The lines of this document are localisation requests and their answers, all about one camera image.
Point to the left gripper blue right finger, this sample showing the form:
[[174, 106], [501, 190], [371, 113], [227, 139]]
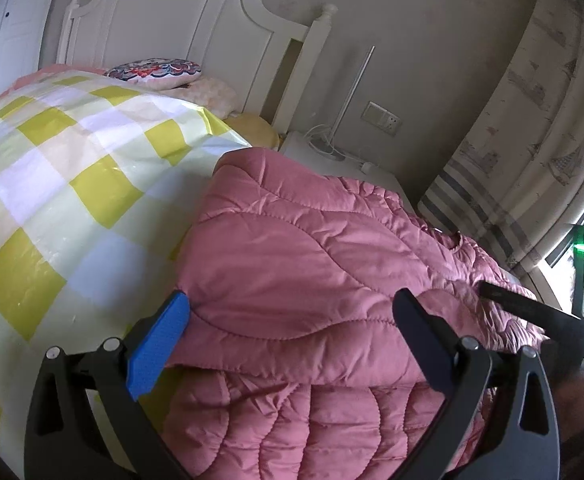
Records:
[[520, 438]]

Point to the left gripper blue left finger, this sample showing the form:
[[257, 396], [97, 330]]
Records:
[[62, 437]]

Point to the pink quilted jacket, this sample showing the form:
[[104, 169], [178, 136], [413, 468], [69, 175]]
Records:
[[291, 366]]

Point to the person's right hand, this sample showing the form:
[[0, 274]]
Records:
[[568, 396]]

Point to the beige printed curtain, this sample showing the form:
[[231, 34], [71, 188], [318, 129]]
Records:
[[515, 184]]

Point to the yellow checkered bed sheet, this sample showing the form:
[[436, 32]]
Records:
[[98, 184]]

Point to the slim white desk lamp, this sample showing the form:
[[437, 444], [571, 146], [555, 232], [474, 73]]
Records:
[[321, 138]]

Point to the white nightstand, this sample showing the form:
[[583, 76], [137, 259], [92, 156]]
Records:
[[296, 147]]

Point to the yellow pillow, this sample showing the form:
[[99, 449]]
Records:
[[254, 130]]

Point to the pink blanket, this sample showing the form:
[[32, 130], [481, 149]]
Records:
[[51, 70]]

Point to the beige fluffy pillow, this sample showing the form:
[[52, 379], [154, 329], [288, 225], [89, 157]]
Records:
[[210, 93]]

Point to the patterned decorative pillow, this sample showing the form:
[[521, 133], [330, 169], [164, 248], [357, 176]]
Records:
[[157, 73]]

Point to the white wooden headboard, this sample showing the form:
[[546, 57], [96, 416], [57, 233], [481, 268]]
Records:
[[266, 59]]

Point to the wall power socket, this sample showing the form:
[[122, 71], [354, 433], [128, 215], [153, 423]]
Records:
[[380, 118]]

